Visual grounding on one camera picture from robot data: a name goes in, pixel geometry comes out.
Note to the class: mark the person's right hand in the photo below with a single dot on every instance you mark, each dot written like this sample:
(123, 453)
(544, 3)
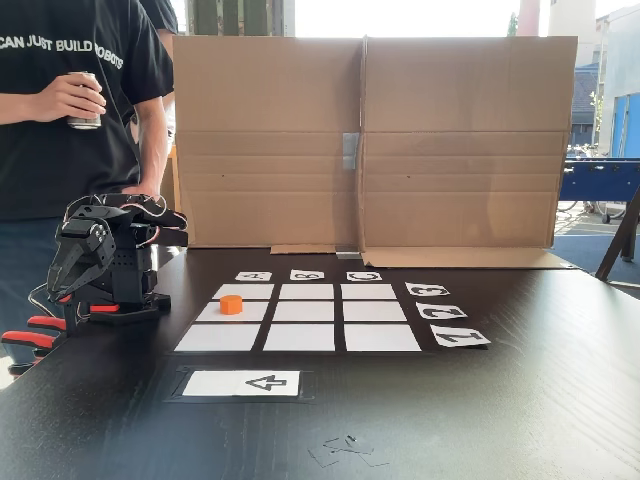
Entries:
(70, 97)

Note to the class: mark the paper sheet number 2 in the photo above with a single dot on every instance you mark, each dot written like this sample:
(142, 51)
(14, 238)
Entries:
(441, 310)

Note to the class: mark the silver drink can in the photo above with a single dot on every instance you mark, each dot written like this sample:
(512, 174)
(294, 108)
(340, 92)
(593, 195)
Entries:
(85, 123)

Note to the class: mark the red and black clamp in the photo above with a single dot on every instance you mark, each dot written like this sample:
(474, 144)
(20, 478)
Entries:
(42, 340)

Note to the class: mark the black stand leg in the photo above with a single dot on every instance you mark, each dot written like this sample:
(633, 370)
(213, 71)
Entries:
(620, 240)

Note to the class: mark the blue foosball table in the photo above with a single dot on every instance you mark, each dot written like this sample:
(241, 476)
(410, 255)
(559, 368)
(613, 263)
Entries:
(600, 180)

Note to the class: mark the person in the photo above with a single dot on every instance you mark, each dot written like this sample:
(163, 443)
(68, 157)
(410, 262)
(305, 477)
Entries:
(162, 15)
(50, 165)

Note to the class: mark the paper sheet with arrow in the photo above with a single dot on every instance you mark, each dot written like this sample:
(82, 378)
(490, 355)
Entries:
(215, 384)

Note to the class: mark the upright grey tape strip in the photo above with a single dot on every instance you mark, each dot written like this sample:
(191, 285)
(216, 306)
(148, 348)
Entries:
(351, 150)

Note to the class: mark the round orange token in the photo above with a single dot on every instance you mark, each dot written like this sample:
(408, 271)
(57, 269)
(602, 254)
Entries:
(231, 305)

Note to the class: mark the paper sheet number 1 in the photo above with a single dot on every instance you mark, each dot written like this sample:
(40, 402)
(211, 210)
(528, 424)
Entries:
(460, 336)

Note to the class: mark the brown cardboard screen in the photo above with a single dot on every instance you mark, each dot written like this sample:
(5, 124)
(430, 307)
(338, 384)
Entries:
(450, 150)

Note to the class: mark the paper sheet letter A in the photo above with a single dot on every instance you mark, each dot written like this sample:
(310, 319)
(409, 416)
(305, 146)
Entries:
(254, 276)

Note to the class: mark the paper sheet number 3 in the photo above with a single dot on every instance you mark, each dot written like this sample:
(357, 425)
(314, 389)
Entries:
(427, 289)

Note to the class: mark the white nine-square grid sheet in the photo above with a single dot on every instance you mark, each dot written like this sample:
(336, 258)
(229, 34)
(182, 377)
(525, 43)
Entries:
(305, 320)

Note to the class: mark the paper sheet letter B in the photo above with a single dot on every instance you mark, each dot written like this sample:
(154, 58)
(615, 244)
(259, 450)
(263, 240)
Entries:
(307, 275)

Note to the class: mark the person's left hand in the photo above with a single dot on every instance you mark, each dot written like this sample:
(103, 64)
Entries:
(142, 190)

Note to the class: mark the flat grey tape strip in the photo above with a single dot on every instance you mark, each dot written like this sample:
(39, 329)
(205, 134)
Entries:
(348, 255)

